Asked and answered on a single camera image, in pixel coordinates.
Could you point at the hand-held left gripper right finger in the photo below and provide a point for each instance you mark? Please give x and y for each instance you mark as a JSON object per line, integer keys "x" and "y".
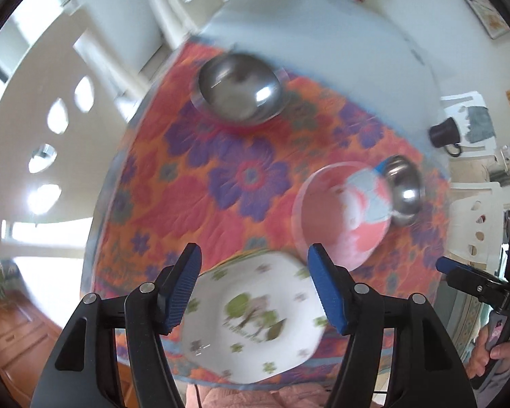
{"x": 323, "y": 284}

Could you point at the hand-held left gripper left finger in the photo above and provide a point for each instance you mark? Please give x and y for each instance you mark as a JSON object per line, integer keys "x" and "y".
{"x": 182, "y": 289}

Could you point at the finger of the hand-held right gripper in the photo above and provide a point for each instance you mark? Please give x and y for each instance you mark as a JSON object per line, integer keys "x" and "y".
{"x": 467, "y": 274}

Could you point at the white plate with green print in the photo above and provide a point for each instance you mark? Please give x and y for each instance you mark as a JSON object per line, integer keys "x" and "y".
{"x": 250, "y": 318}

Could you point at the person's right hand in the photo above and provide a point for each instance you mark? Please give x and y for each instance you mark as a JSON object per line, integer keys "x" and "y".
{"x": 499, "y": 355}

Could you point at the white plastic chair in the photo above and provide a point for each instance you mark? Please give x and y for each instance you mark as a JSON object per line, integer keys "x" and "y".
{"x": 478, "y": 221}

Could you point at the pink cartoon print bowl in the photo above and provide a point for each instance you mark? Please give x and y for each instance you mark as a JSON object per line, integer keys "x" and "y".
{"x": 340, "y": 216}

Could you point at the small steel bowl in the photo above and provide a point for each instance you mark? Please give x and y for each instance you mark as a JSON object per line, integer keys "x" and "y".
{"x": 403, "y": 189}

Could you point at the orange floral tablecloth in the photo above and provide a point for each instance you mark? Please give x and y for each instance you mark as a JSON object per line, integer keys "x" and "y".
{"x": 238, "y": 178}

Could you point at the pink quilted clothing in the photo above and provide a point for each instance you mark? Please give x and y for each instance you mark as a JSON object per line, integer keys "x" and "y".
{"x": 259, "y": 397}

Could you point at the grey cloth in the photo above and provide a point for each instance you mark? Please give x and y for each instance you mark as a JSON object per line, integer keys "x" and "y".
{"x": 479, "y": 124}

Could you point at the black mug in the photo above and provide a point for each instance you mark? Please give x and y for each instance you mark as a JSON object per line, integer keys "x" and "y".
{"x": 444, "y": 134}

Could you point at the large steel bowl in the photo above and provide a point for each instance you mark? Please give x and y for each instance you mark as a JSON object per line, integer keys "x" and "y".
{"x": 238, "y": 89}

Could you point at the framed wall picture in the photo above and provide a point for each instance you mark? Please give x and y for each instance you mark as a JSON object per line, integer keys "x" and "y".
{"x": 488, "y": 10}

